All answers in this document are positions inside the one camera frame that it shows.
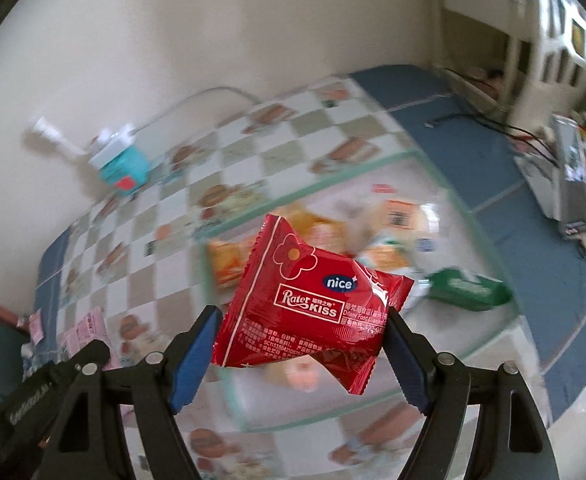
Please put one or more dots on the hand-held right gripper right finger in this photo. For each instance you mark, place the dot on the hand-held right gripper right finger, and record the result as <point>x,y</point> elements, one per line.
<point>405,365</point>

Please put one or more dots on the clear bread packet orange label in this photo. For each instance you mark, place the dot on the clear bread packet orange label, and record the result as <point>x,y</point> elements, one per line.
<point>398,217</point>

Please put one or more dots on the checkered printed tablecloth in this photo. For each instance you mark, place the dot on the checkered printed tablecloth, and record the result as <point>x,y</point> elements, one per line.
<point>293,130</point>

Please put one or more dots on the white furniture frame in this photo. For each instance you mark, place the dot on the white furniture frame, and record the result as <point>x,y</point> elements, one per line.
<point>548,60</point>

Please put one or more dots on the orange white snack packet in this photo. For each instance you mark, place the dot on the orange white snack packet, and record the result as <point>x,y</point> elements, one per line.
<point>228,260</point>

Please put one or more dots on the small pink candy packet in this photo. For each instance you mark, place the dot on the small pink candy packet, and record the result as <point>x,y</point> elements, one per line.
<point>35,325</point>

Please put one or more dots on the white power strip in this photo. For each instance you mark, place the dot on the white power strip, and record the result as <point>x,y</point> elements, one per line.
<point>118,150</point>

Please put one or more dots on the teal box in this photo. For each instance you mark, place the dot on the teal box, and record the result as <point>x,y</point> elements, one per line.
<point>123,172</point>

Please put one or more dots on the crumpled blue white wrapper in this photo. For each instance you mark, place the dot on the crumpled blue white wrapper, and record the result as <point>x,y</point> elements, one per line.
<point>33,362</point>

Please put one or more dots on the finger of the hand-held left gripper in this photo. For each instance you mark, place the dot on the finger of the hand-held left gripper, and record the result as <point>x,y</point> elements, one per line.
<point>93,350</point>

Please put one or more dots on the green white snack packet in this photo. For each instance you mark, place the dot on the green white snack packet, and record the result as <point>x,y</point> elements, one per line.
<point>465,287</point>

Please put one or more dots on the silver device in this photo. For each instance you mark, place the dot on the silver device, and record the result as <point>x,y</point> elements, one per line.
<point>568,180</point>

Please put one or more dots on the pink snack packet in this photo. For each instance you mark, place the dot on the pink snack packet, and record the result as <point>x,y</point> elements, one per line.
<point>85,332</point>

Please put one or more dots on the white wall plug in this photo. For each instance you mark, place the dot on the white wall plug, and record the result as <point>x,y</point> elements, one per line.
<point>45,127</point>

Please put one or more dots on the small white charger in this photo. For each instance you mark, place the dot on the small white charger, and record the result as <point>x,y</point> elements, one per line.
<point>104,140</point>

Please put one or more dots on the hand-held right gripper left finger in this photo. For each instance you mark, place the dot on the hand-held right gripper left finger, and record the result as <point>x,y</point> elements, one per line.
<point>193,365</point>

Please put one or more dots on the red shiny flower snack packet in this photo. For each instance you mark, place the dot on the red shiny flower snack packet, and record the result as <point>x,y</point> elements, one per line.
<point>293,300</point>

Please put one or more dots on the teal rimmed white tray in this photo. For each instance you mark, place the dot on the teal rimmed white tray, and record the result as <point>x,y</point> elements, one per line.
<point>453,345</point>

